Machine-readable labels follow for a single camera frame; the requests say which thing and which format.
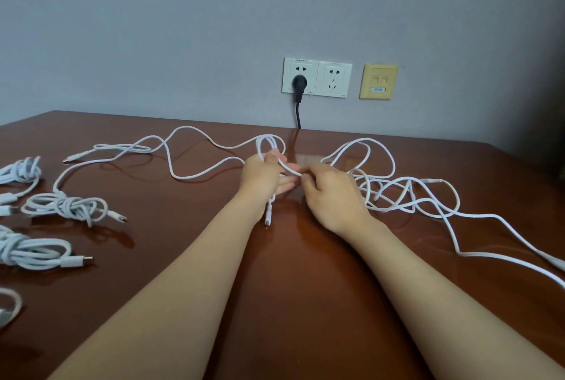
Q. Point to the yellow wall network socket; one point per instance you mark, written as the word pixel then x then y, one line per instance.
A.
pixel 378 81

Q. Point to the person's left hand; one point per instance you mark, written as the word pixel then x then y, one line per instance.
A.
pixel 258 179

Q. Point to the person's right forearm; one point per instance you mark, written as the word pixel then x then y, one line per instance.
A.
pixel 441 304

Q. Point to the person's left thumb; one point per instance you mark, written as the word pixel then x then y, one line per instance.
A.
pixel 276 157

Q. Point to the person's left forearm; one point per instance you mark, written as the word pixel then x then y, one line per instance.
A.
pixel 176 296

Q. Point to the person's right thumb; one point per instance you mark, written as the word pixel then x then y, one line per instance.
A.
pixel 305 188

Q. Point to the white wall power socket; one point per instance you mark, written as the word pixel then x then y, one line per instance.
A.
pixel 334 79
pixel 291 67

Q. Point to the person's right hand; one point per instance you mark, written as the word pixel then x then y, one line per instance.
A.
pixel 337 201

